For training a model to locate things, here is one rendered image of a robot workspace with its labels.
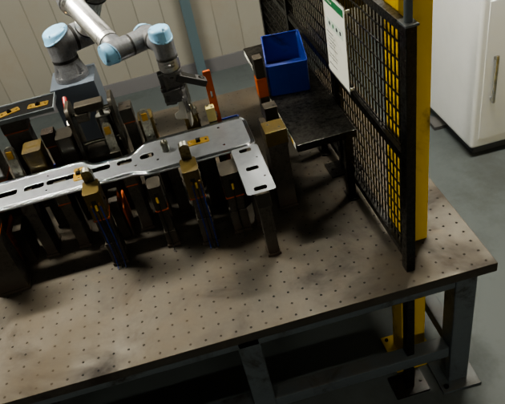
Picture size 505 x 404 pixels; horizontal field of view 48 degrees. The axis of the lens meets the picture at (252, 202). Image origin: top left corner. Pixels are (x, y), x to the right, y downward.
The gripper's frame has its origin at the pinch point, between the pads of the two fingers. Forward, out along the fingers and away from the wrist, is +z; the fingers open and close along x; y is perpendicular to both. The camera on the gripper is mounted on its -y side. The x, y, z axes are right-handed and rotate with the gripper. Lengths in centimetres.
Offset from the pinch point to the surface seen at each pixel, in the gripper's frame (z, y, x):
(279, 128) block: 5.5, -28.9, 16.1
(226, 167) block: 13.2, -6.9, 19.3
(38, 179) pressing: 10, 62, -4
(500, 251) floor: 113, -127, 11
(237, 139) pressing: 11.3, -14.2, 6.4
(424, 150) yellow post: 4, -66, 53
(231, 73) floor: 112, -43, -256
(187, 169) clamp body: 6.5, 6.2, 23.4
